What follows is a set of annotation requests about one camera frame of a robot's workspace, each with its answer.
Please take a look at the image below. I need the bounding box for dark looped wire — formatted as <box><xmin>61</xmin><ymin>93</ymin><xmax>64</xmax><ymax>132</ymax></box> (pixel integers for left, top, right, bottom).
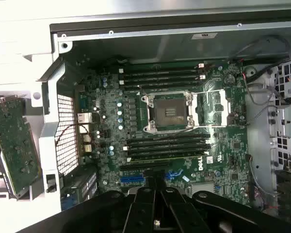
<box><xmin>229</xmin><ymin>35</ymin><xmax>291</xmax><ymax>102</ymax></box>

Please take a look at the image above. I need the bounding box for small silver heatsink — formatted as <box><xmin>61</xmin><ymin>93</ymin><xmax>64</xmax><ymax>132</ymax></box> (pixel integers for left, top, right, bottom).
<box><xmin>189</xmin><ymin>182</ymin><xmax>219</xmax><ymax>197</ymax></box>

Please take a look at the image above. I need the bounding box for metal socket cover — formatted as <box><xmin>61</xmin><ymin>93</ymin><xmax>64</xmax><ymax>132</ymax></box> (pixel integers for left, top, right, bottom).
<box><xmin>193</xmin><ymin>87</ymin><xmax>231</xmax><ymax>128</ymax></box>

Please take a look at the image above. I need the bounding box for CPU socket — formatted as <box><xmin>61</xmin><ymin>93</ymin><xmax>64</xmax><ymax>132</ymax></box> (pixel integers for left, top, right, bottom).
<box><xmin>141</xmin><ymin>90</ymin><xmax>197</xmax><ymax>133</ymax></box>

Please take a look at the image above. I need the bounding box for open black PC case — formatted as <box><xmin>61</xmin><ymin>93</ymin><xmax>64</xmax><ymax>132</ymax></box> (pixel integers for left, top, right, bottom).
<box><xmin>37</xmin><ymin>9</ymin><xmax>291</xmax><ymax>233</ymax></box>

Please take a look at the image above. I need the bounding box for long black expansion slot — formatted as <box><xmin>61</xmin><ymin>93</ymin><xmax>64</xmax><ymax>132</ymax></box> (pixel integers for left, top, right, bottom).
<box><xmin>120</xmin><ymin>162</ymin><xmax>175</xmax><ymax>171</ymax></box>

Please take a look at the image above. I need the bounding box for green motherboard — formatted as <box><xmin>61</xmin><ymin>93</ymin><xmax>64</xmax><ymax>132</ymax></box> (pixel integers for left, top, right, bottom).
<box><xmin>74</xmin><ymin>59</ymin><xmax>257</xmax><ymax>209</ymax></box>

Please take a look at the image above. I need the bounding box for blue expansion slot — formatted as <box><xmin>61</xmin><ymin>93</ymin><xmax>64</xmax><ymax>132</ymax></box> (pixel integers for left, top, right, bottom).
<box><xmin>119</xmin><ymin>169</ymin><xmax>183</xmax><ymax>186</ymax></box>

